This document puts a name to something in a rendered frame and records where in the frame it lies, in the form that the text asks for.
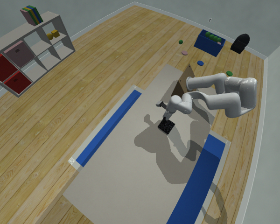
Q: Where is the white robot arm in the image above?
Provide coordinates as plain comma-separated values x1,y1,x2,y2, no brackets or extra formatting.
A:
156,73,258,118

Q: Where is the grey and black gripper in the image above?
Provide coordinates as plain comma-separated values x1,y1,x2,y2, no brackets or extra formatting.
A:
163,111,172,121

